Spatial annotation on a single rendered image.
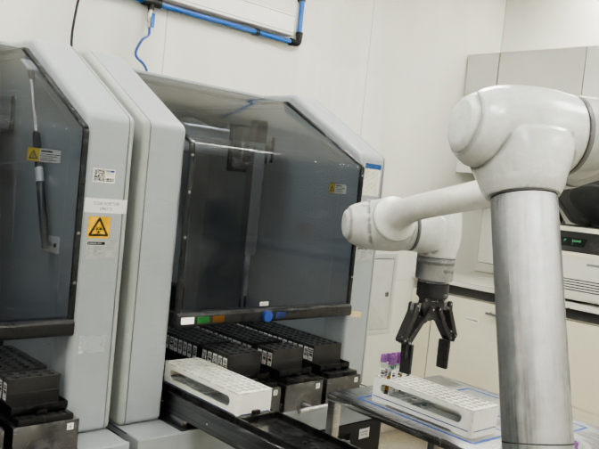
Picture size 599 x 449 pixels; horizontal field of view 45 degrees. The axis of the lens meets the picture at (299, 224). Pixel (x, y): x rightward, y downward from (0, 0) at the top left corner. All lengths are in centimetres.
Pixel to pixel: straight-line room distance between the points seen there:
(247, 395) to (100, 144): 63
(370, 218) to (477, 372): 249
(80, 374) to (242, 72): 189
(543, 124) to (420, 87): 301
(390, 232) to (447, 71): 282
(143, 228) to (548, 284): 93
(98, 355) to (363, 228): 65
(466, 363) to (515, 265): 295
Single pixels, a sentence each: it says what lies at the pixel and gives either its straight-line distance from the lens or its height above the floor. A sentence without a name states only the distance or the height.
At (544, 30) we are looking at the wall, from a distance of 468.
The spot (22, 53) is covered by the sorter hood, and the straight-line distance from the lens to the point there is 188.
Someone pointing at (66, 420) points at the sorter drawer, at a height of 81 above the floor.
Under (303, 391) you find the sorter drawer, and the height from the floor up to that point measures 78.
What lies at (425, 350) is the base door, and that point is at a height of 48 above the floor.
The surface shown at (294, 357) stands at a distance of 202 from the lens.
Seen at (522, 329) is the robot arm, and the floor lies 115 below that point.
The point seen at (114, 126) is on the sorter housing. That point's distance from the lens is 163.
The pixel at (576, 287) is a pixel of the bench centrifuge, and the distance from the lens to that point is 370.
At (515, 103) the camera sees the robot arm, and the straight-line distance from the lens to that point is 113.
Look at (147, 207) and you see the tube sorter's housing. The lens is 167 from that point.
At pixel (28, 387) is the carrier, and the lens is 161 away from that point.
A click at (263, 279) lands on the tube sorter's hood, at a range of 189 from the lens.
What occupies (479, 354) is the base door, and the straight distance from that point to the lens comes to 398.
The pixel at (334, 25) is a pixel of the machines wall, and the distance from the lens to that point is 364.
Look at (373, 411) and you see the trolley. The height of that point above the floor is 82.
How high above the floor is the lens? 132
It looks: 3 degrees down
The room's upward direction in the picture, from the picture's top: 6 degrees clockwise
